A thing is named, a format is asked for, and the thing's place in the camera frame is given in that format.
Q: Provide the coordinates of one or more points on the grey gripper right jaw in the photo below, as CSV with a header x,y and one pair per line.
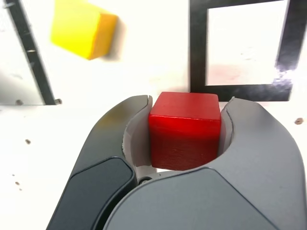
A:
x,y
239,187

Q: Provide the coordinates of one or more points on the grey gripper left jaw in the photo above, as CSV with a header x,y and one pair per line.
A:
x,y
100,167

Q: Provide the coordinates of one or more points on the red cube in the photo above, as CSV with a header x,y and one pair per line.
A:
x,y
184,134

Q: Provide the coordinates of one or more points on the yellow cube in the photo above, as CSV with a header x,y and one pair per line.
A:
x,y
76,28

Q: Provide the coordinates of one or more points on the black tape square outline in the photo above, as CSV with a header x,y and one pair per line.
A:
x,y
197,48

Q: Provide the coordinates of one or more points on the black tape strip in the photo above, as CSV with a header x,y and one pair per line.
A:
x,y
36,64

